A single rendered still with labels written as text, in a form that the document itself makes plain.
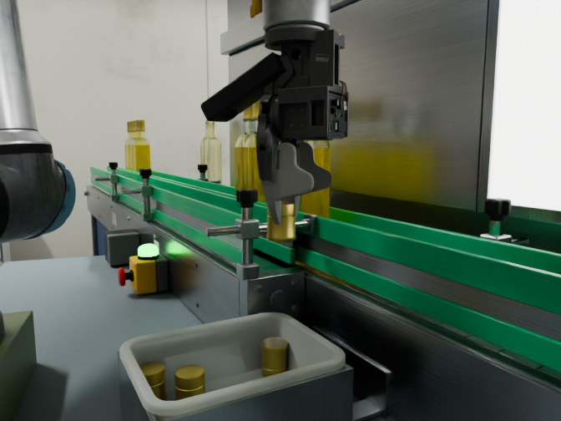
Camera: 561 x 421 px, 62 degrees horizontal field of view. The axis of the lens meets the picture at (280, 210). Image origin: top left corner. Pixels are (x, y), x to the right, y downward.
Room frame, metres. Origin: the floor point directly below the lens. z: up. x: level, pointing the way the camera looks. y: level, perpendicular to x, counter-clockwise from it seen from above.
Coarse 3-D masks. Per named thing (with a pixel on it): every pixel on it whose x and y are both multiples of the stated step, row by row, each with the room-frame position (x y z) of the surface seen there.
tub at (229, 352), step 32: (224, 320) 0.60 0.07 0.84; (256, 320) 0.61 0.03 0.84; (288, 320) 0.60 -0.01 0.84; (128, 352) 0.50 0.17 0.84; (160, 352) 0.54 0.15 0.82; (192, 352) 0.56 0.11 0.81; (224, 352) 0.58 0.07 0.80; (256, 352) 0.60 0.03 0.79; (288, 352) 0.59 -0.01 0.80; (320, 352) 0.53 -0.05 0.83; (224, 384) 0.56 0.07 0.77; (256, 384) 0.43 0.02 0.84; (160, 416) 0.40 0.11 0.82
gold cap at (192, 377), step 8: (184, 368) 0.51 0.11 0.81; (192, 368) 0.51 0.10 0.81; (200, 368) 0.51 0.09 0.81; (176, 376) 0.50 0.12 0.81; (184, 376) 0.50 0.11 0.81; (192, 376) 0.50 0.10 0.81; (200, 376) 0.50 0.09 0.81; (176, 384) 0.50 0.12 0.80; (184, 384) 0.49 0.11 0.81; (192, 384) 0.49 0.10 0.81; (200, 384) 0.50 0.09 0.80; (176, 392) 0.50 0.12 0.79; (184, 392) 0.49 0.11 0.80; (192, 392) 0.49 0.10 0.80; (200, 392) 0.50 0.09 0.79
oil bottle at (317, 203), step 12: (312, 144) 0.76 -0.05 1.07; (324, 144) 0.77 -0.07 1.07; (324, 156) 0.77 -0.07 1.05; (324, 168) 0.77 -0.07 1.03; (312, 192) 0.76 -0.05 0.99; (324, 192) 0.77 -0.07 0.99; (300, 204) 0.75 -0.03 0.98; (312, 204) 0.76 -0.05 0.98; (324, 204) 0.77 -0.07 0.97; (324, 216) 0.77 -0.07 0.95
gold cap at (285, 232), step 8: (288, 208) 0.54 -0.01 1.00; (288, 216) 0.54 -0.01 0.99; (272, 224) 0.54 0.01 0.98; (288, 224) 0.54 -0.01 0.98; (272, 232) 0.54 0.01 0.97; (280, 232) 0.54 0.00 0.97; (288, 232) 0.54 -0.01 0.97; (272, 240) 0.54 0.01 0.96; (280, 240) 0.54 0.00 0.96; (288, 240) 0.54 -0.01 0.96
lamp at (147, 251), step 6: (144, 246) 0.99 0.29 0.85; (150, 246) 0.99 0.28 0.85; (156, 246) 1.00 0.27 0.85; (138, 252) 0.99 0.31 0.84; (144, 252) 0.98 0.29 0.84; (150, 252) 0.98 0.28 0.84; (156, 252) 1.00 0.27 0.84; (138, 258) 0.99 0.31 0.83; (144, 258) 0.98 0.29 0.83; (150, 258) 0.98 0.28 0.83; (156, 258) 0.99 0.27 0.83
